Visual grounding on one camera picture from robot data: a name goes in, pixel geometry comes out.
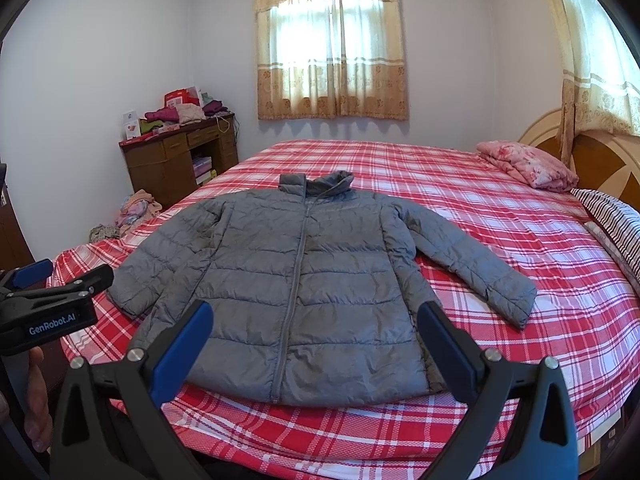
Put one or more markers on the white greeting card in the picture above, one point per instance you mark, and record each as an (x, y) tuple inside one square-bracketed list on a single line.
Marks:
[(131, 125)]

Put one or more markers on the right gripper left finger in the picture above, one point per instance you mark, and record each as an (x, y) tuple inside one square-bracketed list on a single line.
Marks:
[(110, 423)]

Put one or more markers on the person left hand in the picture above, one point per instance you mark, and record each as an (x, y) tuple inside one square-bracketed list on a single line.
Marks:
[(38, 421)]

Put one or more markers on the clothes pile on floor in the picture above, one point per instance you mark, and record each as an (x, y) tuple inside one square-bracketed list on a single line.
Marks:
[(139, 208)]

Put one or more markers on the purple folded garment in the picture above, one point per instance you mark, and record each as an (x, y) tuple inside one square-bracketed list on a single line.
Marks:
[(214, 107)]

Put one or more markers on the beige side curtain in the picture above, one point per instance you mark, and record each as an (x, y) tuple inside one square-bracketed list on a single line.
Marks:
[(600, 77)]

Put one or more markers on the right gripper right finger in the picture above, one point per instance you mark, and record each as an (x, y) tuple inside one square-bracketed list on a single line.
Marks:
[(541, 442)]

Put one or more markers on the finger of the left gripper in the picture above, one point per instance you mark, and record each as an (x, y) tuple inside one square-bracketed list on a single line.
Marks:
[(85, 287), (26, 276)]

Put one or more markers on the wooden headboard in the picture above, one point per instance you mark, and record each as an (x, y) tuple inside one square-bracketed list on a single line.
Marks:
[(603, 162)]

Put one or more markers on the red cardboard box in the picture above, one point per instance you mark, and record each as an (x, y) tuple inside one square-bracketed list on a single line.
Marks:
[(182, 96)]

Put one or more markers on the grey puffer jacket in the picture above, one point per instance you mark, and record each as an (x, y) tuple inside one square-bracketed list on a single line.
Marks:
[(314, 288)]

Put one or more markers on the green folded garment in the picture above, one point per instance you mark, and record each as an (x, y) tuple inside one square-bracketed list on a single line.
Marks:
[(146, 126)]

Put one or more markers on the grey cloth on floor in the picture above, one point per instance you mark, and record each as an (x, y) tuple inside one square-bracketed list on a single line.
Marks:
[(103, 232)]

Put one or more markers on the pink floral folded quilt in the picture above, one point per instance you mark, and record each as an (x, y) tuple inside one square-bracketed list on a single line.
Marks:
[(529, 165)]

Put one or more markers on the books in desk shelf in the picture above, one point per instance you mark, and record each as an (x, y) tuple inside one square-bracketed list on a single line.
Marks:
[(203, 170)]

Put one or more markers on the beige window curtain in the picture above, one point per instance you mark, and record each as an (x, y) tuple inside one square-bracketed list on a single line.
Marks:
[(327, 59)]

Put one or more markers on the striped pillow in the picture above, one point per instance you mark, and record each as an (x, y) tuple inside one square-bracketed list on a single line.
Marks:
[(617, 220)]

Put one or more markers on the magenta folded garment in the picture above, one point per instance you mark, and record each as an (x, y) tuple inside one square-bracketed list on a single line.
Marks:
[(165, 114)]

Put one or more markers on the brown wooden desk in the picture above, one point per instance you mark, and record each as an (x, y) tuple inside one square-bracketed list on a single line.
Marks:
[(163, 163)]

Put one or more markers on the pink beige folded garment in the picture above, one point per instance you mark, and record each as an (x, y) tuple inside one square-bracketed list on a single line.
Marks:
[(189, 113)]

